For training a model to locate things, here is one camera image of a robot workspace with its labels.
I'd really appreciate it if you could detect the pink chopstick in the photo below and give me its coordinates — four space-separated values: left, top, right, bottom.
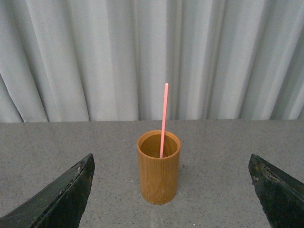
160 83 169 158

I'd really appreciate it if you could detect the bamboo chopstick holder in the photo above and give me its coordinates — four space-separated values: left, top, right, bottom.
137 130 181 205

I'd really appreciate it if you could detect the white pleated curtain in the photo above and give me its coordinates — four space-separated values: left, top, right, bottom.
0 0 304 123

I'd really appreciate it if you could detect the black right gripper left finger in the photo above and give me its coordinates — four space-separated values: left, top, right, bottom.
0 153 95 228

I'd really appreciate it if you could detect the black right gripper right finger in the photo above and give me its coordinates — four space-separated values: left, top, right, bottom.
248 154 304 228

